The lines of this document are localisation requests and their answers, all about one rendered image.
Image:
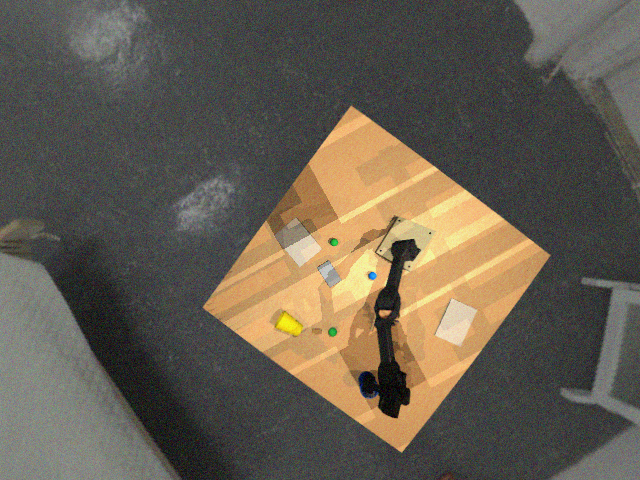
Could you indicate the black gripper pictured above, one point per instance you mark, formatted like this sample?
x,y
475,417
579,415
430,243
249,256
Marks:
x,y
369,384

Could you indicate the yellow cup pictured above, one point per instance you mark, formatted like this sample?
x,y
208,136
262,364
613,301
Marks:
x,y
288,324

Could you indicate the blue mug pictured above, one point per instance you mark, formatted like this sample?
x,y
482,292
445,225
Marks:
x,y
360,380

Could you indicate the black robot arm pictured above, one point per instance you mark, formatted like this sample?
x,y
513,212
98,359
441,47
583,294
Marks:
x,y
389,371

